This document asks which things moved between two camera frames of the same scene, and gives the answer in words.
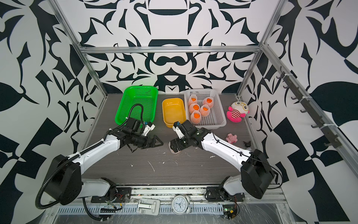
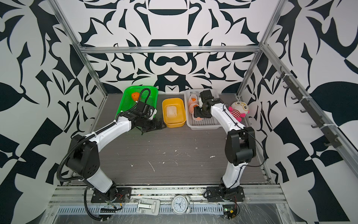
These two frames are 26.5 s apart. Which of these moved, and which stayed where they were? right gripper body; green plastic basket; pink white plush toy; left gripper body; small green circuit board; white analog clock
Moved: left gripper body; right gripper body
Stayed: white analog clock; pink white plush toy; small green circuit board; green plastic basket
